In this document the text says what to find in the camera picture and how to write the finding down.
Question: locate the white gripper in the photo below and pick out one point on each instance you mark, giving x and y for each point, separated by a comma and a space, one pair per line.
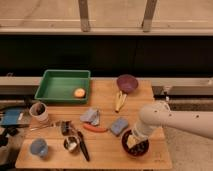
140, 131

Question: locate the dark purple grape bunch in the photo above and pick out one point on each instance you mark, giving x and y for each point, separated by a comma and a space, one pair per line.
138, 149

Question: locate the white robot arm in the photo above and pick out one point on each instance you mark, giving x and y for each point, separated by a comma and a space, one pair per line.
157, 114

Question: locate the red bowl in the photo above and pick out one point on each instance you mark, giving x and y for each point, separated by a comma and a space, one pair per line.
124, 140

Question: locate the purple bowl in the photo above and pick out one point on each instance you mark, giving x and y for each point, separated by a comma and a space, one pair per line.
127, 83

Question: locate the small metal bowl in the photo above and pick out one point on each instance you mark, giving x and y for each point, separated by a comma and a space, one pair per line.
71, 143

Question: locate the blue sponge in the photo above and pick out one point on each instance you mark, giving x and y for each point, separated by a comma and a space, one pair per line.
118, 126

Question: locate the wooden cutting board table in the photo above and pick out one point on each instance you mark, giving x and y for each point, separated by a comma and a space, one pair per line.
105, 149

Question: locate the yellow banana toy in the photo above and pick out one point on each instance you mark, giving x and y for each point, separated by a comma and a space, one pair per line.
120, 99

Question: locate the grey crumpled cloth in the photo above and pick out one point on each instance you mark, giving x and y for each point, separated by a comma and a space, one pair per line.
91, 116

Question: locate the red chili pepper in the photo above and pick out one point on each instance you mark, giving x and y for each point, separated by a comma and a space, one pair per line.
94, 129

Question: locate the small dark metal object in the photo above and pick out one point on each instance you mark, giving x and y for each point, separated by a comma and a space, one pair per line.
66, 127

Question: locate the yellow round fruit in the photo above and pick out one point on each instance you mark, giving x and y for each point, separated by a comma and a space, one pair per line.
79, 93

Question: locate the metal spoon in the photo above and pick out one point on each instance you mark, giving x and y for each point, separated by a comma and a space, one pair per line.
44, 126

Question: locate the blue cup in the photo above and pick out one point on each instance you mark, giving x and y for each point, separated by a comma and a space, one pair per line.
39, 147

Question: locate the green plastic tray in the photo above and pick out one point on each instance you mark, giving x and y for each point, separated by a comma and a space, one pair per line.
58, 86

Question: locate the white mug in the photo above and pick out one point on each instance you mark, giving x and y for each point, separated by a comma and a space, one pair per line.
39, 112

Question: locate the blue box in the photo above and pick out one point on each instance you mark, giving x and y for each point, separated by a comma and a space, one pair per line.
12, 117

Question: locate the black handled knife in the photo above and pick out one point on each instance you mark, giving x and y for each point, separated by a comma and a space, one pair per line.
83, 146

